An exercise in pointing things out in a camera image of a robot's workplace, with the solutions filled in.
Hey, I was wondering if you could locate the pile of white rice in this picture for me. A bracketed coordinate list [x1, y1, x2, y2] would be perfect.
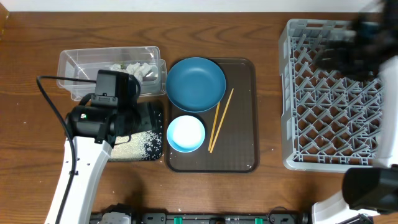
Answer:
[109, 131, 162, 162]

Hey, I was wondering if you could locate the white tissue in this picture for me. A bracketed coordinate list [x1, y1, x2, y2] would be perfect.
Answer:
[109, 62, 158, 83]

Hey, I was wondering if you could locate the light blue small bowl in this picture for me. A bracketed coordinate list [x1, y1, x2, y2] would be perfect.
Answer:
[167, 115, 206, 153]

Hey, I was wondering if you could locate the dark blue plate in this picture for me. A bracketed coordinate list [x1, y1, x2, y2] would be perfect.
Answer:
[165, 57, 226, 113]

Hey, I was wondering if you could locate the wooden chopstick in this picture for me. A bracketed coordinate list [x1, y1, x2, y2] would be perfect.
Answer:
[209, 88, 234, 154]
[208, 101, 220, 152]

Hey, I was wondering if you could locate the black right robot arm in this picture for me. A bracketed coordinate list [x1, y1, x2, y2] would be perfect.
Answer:
[310, 0, 397, 223]

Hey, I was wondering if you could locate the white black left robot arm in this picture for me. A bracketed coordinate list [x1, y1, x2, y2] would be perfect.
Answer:
[45, 101, 163, 223]

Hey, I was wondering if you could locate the grey dishwasher rack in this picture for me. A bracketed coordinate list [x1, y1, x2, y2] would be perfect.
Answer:
[278, 19, 383, 173]

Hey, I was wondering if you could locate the black rectangular tray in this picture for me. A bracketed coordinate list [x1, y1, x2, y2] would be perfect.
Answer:
[107, 101, 165, 162]

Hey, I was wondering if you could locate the brown serving tray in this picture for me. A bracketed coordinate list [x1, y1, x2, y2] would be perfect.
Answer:
[164, 58, 259, 173]

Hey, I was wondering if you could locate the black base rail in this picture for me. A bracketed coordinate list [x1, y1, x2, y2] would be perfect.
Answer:
[88, 203, 312, 224]

